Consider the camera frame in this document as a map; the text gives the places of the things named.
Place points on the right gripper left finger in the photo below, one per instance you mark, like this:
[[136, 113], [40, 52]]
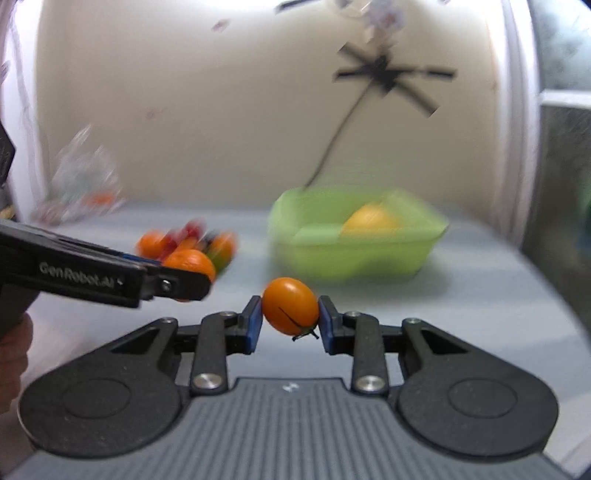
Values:
[[162, 358]]

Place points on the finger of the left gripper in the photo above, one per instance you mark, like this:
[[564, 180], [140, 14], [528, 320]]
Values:
[[164, 282]]

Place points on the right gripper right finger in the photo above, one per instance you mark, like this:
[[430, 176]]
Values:
[[368, 342]]

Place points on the orange cherry tomato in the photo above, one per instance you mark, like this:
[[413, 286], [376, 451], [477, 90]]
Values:
[[291, 308]]

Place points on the large yellow orange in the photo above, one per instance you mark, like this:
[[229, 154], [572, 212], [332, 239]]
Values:
[[371, 219]]

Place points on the left hand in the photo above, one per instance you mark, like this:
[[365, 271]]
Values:
[[14, 349]]

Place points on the orange tomato at left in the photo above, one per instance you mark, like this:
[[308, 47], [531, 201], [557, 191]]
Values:
[[152, 244]]

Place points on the red cherry tomato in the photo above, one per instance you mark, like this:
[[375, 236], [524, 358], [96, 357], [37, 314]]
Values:
[[193, 229]]

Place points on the small orange tomato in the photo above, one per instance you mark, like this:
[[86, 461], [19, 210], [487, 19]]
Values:
[[222, 249]]

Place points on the clear plastic bag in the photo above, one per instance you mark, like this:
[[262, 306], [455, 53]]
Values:
[[85, 184]]

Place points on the green plastic basin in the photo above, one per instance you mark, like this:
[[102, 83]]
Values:
[[305, 233]]

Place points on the frosted glass door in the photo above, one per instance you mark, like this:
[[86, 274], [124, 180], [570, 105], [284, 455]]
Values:
[[543, 200]]

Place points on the black tape cross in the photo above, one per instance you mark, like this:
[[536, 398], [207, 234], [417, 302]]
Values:
[[387, 77]]

